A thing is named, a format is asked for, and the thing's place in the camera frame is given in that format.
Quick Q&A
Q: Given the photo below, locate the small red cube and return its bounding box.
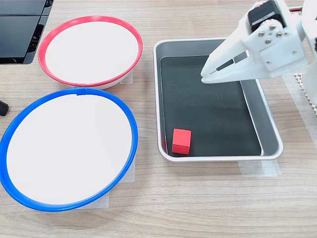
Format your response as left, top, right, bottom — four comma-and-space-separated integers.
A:
171, 128, 192, 156

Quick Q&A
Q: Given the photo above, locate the black tray mat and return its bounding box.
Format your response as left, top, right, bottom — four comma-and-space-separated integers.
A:
160, 55, 263, 158

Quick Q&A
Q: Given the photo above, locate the steel tray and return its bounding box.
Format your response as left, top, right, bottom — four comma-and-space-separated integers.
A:
153, 37, 284, 163

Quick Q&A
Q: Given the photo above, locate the pale perforated plate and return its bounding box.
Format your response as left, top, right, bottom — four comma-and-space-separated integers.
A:
293, 71, 317, 115

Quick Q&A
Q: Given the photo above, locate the clear tape patch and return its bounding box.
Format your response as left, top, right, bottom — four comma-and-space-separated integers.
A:
74, 158, 136, 209
281, 73, 317, 146
119, 68, 135, 85
238, 160, 282, 178

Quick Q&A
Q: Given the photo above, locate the red-rimmed white plate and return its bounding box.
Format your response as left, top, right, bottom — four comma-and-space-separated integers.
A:
38, 15, 144, 90

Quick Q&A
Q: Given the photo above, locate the blue-rimmed white plate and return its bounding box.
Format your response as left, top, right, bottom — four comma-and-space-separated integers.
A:
0, 87, 139, 212

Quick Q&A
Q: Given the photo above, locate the black electronic device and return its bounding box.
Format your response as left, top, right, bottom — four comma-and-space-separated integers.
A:
0, 0, 55, 65

